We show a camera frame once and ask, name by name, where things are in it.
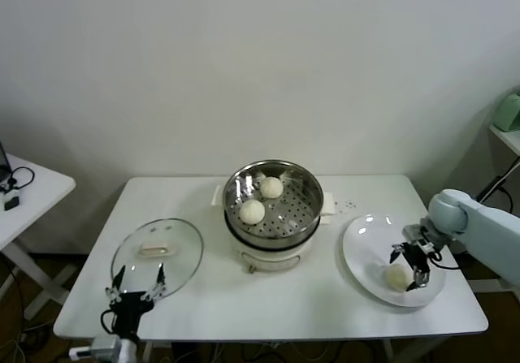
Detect black cable on side table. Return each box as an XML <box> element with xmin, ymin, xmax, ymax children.
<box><xmin>6</xmin><ymin>166</ymin><xmax>36</xmax><ymax>190</ymax></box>

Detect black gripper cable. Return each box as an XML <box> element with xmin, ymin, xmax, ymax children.
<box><xmin>430</xmin><ymin>248</ymin><xmax>460</xmax><ymax>270</ymax></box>
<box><xmin>100</xmin><ymin>309</ymin><xmax>117</xmax><ymax>335</ymax></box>

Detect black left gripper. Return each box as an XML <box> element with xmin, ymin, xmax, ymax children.
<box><xmin>105</xmin><ymin>265</ymin><xmax>167</xmax><ymax>337</ymax></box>

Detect white steamed baozi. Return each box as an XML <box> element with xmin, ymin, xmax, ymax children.
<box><xmin>259</xmin><ymin>177</ymin><xmax>284</xmax><ymax>199</ymax></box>
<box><xmin>384</xmin><ymin>265</ymin><xmax>414</xmax><ymax>292</ymax></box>
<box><xmin>239</xmin><ymin>199</ymin><xmax>267</xmax><ymax>225</ymax></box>

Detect glass pot lid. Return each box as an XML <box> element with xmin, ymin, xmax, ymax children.
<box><xmin>110</xmin><ymin>217</ymin><xmax>204</xmax><ymax>302</ymax></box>

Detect dark flat device edge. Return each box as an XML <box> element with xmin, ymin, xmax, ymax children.
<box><xmin>0</xmin><ymin>142</ymin><xmax>10</xmax><ymax>181</ymax></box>

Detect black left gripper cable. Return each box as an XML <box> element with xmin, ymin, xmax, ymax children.
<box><xmin>100</xmin><ymin>309</ymin><xmax>117</xmax><ymax>335</ymax></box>

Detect white round plate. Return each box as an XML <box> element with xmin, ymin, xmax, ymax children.
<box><xmin>341</xmin><ymin>214</ymin><xmax>448</xmax><ymax>308</ymax></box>

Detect steel steamer basket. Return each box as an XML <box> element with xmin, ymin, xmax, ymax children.
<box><xmin>212</xmin><ymin>158</ymin><xmax>336</xmax><ymax>248</ymax></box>

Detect pale green appliance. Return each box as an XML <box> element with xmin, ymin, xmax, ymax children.
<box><xmin>494</xmin><ymin>89</ymin><xmax>520</xmax><ymax>132</ymax></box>

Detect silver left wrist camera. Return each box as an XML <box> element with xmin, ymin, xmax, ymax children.
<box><xmin>68</xmin><ymin>335</ymin><xmax>123</xmax><ymax>360</ymax></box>

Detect small white black adapter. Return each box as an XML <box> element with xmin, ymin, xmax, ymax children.
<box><xmin>2</xmin><ymin>188</ymin><xmax>21</xmax><ymax>212</ymax></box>

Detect pale floor cables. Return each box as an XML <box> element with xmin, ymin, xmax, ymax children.
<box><xmin>0</xmin><ymin>326</ymin><xmax>58</xmax><ymax>363</ymax></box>

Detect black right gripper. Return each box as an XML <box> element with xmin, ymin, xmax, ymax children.
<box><xmin>389</xmin><ymin>240</ymin><xmax>431</xmax><ymax>292</ymax></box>

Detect white side table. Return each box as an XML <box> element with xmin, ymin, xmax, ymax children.
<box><xmin>0</xmin><ymin>151</ymin><xmax>77</xmax><ymax>319</ymax></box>

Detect cream electric cooker base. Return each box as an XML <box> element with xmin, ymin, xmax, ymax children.
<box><xmin>223</xmin><ymin>210</ymin><xmax>336</xmax><ymax>275</ymax></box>

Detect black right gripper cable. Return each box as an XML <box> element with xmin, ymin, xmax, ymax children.
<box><xmin>430</xmin><ymin>248</ymin><xmax>460</xmax><ymax>270</ymax></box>

